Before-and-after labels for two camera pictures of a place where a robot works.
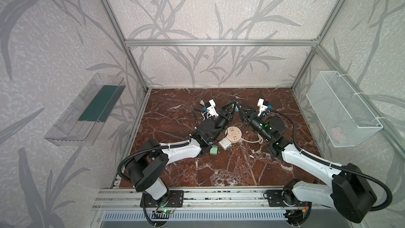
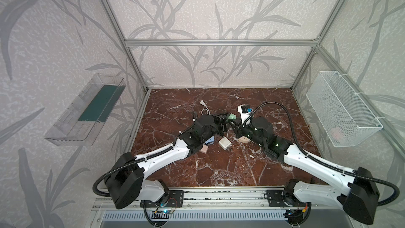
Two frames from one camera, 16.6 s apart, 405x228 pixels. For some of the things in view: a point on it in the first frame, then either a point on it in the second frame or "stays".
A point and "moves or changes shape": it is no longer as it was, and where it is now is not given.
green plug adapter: x=214 y=150 moves or changes shape
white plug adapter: x=225 y=143 stays
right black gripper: x=248 y=114 → x=239 y=126
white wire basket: x=343 y=116 stays
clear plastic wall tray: x=78 y=124 stays
